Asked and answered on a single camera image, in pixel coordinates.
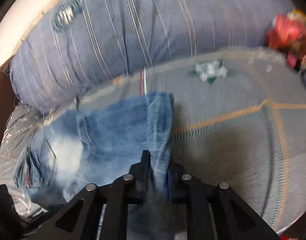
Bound grey patterned bed sheet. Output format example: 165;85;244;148
0;48;306;233

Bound blue plaid pillow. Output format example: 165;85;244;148
9;0;294;112

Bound blue denim jeans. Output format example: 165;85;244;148
13;93;181;239

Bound red orange clothing pile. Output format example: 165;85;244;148
265;9;306;72

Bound dark brown wooden headboard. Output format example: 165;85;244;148
0;56;19;141

